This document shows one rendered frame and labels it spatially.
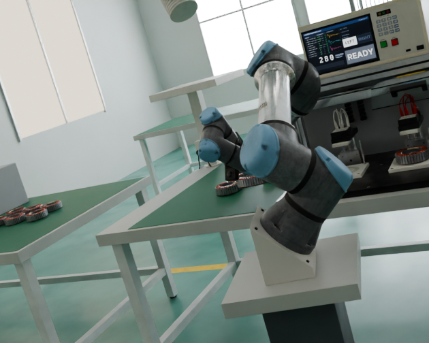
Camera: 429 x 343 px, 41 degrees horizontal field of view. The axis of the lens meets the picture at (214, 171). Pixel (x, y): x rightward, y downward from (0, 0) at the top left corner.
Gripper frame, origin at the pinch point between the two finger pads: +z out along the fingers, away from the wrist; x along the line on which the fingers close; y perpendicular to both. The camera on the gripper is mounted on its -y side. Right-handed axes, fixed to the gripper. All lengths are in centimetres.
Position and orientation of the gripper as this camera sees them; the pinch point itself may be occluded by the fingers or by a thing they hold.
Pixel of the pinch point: (252, 181)
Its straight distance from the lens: 218.8
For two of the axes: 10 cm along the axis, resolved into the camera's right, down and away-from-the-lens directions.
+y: 2.5, -7.6, 6.0
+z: 4.9, 6.3, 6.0
